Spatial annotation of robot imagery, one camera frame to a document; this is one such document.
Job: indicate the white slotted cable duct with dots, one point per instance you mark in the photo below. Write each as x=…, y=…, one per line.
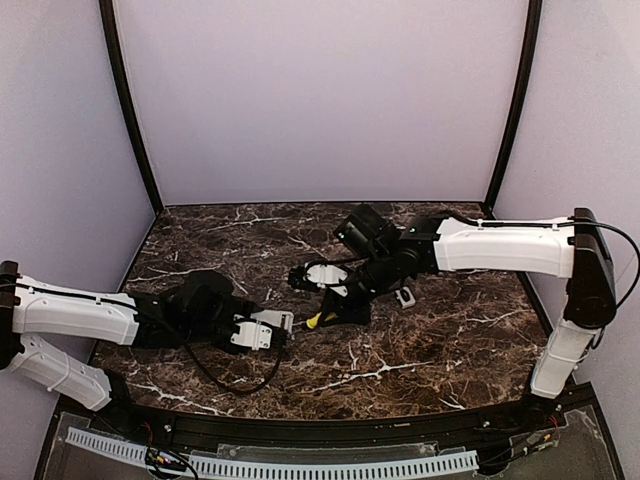
x=410, y=461

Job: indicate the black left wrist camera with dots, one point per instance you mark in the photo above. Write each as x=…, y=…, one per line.
x=256, y=335

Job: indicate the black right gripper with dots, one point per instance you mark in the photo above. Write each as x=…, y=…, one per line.
x=347, y=298

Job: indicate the black corner post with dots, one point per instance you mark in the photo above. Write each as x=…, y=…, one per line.
x=525, y=64
x=126, y=102

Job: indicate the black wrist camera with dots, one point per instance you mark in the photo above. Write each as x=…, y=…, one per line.
x=315, y=277
x=256, y=335

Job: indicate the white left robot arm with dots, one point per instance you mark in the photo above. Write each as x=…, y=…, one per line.
x=202, y=309

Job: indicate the white remote control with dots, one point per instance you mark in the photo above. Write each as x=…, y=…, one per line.
x=281, y=319

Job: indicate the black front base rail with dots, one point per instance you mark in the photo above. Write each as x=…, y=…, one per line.
x=484, y=428

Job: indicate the black right corner post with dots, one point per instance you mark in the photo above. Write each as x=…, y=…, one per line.
x=525, y=64

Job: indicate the black left corner post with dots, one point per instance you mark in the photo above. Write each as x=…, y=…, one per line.
x=126, y=102

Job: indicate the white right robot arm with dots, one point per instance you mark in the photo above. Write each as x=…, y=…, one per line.
x=571, y=248

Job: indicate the white battery compartment cover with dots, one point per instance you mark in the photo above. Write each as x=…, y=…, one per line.
x=405, y=297

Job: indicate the yellow handled screwdriver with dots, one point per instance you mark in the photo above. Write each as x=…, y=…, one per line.
x=310, y=323

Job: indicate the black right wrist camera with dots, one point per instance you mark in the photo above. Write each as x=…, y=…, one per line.
x=315, y=277

